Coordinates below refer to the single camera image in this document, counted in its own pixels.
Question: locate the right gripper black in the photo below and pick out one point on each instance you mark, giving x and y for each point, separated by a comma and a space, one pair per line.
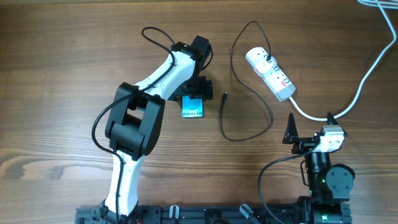
291, 137

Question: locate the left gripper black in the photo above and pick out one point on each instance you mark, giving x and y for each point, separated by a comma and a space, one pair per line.
204, 89

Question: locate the Galaxy S25 smartphone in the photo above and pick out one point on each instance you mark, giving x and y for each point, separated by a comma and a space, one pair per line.
192, 108

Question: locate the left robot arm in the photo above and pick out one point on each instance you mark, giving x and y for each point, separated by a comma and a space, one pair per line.
135, 121

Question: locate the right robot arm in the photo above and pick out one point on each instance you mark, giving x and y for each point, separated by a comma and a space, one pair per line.
329, 184

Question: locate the white USB charger plug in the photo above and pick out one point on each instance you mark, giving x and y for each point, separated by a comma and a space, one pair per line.
262, 66

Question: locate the white power strip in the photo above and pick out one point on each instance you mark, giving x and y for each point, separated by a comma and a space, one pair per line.
276, 80

